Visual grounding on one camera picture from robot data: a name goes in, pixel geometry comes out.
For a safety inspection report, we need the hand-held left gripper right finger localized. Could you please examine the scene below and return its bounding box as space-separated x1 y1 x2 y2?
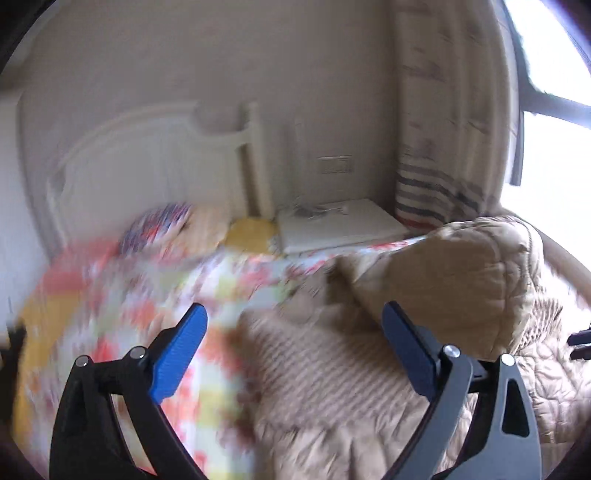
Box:
381 301 543 480

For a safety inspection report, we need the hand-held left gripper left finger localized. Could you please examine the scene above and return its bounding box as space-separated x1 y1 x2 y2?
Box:
48 303 208 480

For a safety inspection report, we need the beige quilted blanket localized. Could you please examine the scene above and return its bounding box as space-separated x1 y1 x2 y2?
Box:
238 215 591 480

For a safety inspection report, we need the floral bed quilt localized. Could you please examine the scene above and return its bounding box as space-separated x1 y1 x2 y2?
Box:
14 233 430 480

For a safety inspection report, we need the blue red patterned pillow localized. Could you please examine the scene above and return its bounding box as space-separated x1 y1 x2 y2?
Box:
119 202 194 254

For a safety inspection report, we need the beige pillow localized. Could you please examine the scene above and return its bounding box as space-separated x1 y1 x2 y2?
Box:
182 204 234 247

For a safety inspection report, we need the yellow pillow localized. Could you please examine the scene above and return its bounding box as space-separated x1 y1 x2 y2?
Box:
225 217 282 256

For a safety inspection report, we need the white nightstand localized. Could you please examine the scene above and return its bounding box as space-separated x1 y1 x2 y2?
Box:
276 198 411 256

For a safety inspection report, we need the yellow bed sheet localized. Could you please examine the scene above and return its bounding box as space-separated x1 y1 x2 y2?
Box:
13 295 61 444

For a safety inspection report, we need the black cloth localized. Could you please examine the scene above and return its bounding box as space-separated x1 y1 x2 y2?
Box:
0 323 27 377

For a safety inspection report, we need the white wooden headboard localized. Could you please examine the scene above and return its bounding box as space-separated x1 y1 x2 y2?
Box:
46 102 274 252

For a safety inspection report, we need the striped beige curtain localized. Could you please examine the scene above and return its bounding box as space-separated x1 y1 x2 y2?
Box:
392 0 522 229

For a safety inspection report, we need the window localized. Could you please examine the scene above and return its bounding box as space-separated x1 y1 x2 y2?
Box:
501 0 591 199

